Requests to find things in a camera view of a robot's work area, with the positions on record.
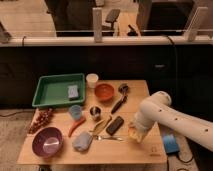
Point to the blue cloth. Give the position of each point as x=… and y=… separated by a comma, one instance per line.
x=82, y=142

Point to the metal spoon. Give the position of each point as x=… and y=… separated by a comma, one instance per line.
x=107, y=138

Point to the green plastic tray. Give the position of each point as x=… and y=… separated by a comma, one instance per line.
x=52, y=90

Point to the purple bowl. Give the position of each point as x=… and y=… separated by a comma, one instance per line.
x=47, y=142

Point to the blue sponge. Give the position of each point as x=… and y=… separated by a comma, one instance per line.
x=73, y=92

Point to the metal cup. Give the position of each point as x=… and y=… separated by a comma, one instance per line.
x=95, y=113

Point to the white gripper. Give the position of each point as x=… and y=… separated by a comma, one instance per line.
x=142, y=124

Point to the black ice cream scoop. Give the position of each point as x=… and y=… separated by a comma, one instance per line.
x=123, y=90

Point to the yellow apple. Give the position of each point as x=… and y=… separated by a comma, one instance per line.
x=133, y=133

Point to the black rectangular block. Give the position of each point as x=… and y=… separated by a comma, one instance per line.
x=115, y=125

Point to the black office chair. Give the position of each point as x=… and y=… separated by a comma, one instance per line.
x=111, y=18

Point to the white paper cup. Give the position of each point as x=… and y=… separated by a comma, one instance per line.
x=92, y=80

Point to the blue box on floor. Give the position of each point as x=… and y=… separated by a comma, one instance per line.
x=170, y=144

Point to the orange bowl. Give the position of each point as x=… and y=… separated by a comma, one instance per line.
x=104, y=92

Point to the red chili pepper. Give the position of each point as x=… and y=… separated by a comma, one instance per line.
x=75, y=125

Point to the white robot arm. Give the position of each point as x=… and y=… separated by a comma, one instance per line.
x=157, y=108

